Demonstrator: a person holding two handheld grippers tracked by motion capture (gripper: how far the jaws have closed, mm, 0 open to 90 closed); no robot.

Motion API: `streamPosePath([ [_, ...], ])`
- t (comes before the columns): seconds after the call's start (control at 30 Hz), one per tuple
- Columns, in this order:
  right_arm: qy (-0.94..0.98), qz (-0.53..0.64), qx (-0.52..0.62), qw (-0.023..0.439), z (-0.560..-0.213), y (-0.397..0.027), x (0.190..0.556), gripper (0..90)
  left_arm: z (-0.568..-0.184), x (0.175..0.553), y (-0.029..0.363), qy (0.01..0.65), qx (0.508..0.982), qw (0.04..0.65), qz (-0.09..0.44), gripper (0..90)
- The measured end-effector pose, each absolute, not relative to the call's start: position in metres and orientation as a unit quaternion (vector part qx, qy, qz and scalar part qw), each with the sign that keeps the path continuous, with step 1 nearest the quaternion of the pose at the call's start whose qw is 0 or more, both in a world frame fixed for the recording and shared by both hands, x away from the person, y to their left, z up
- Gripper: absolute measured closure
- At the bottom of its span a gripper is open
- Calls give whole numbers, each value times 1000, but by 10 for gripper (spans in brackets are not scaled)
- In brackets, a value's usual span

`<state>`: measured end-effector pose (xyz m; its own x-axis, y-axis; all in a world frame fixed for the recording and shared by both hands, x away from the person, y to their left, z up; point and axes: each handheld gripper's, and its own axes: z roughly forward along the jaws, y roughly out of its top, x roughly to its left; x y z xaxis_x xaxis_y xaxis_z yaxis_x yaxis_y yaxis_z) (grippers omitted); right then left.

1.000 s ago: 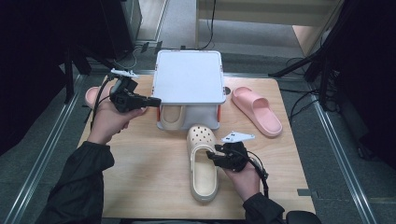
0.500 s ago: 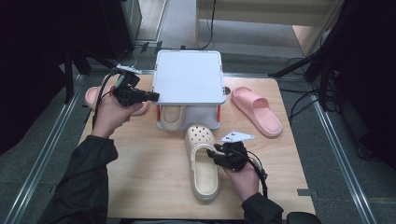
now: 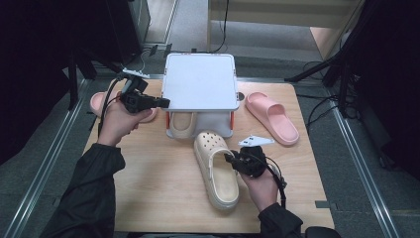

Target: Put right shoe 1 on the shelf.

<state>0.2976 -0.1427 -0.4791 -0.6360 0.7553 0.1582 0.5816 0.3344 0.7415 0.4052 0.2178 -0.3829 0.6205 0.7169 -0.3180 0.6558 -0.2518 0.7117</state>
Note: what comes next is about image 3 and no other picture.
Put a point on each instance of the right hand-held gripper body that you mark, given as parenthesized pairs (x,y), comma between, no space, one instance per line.
(252,162)

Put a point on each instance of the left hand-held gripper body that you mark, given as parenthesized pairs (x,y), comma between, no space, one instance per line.
(135,99)

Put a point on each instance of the beige clog with holes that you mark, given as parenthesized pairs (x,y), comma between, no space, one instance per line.
(221,178)
(182,125)

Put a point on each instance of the pink slide slipper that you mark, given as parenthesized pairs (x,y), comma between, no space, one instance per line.
(96,104)
(272,117)

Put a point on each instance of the white two-tier shoe rack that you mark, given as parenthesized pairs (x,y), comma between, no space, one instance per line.
(199,82)

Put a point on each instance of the person's right hand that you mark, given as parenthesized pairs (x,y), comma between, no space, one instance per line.
(264,191)

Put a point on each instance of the person's left hand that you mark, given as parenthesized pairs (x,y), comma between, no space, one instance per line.
(115,125)

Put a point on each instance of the black power adapter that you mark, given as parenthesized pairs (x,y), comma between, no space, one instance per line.
(167,50)

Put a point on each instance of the black tripod stand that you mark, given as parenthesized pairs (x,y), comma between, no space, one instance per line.
(73,82)
(343,66)

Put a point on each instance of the light wooden cabinet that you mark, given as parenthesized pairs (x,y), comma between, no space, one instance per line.
(280,13)

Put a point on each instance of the metal floor rail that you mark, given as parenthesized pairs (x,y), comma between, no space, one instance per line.
(46,162)
(365,172)

